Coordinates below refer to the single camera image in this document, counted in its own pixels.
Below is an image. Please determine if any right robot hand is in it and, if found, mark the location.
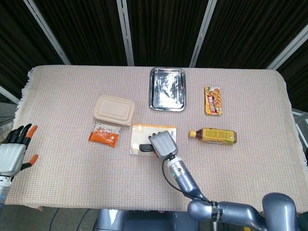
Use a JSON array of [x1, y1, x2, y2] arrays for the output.
[[147, 130, 179, 159]]

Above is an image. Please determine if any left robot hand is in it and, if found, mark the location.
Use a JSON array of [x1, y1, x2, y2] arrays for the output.
[[0, 123, 39, 178]]

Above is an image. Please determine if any black small device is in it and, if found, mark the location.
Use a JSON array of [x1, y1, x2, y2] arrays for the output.
[[139, 143, 156, 153]]

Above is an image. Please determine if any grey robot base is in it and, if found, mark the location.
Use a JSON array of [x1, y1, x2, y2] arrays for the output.
[[92, 208, 200, 231]]

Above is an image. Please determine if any clear zip bag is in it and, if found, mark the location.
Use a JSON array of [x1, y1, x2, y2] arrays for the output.
[[129, 123, 177, 158]]

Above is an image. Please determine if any yellow tea bottle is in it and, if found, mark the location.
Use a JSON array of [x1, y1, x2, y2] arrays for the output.
[[188, 127, 238, 146]]

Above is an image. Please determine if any stainless steel tray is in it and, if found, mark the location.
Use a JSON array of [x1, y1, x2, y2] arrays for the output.
[[149, 67, 188, 112]]

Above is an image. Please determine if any beige lidded food container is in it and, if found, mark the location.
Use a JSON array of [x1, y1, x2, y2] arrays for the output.
[[93, 95, 136, 127]]

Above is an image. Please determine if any orange snack packet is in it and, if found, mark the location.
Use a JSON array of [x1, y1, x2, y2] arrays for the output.
[[88, 122, 121, 148]]

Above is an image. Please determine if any yellow snack box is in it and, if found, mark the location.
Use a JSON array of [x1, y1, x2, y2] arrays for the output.
[[204, 86, 223, 116]]

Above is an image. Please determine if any beige woven tablecloth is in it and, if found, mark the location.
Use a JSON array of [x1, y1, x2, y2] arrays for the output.
[[4, 64, 308, 216]]

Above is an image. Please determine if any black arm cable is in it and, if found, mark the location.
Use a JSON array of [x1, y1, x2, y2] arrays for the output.
[[162, 157, 212, 203]]

